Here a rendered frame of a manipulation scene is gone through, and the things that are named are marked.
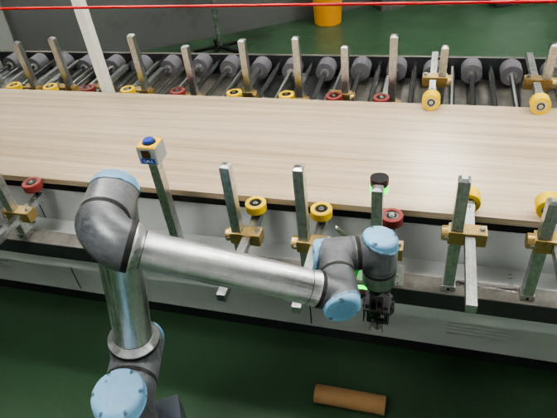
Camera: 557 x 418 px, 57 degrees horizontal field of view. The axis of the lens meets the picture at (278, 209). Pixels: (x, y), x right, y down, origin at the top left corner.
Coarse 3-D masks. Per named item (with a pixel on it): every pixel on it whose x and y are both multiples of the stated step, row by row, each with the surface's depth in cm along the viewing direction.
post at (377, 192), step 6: (372, 186) 162; (378, 186) 161; (372, 192) 161; (378, 192) 160; (372, 198) 162; (378, 198) 161; (372, 204) 163; (378, 204) 163; (372, 210) 165; (378, 210) 164; (372, 216) 167; (378, 216) 166; (372, 222) 168; (378, 222) 168
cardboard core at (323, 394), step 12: (324, 396) 221; (336, 396) 220; (348, 396) 219; (360, 396) 218; (372, 396) 218; (384, 396) 218; (348, 408) 220; (360, 408) 217; (372, 408) 216; (384, 408) 214
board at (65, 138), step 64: (0, 128) 262; (64, 128) 256; (128, 128) 249; (192, 128) 243; (256, 128) 237; (320, 128) 232; (384, 128) 227; (448, 128) 221; (512, 128) 217; (192, 192) 204; (256, 192) 199; (320, 192) 195; (448, 192) 188; (512, 192) 184
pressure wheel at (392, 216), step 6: (384, 210) 183; (390, 210) 182; (396, 210) 182; (384, 216) 180; (390, 216) 180; (396, 216) 180; (402, 216) 179; (384, 222) 179; (390, 222) 178; (396, 222) 178; (402, 222) 180; (390, 228) 179; (396, 228) 180
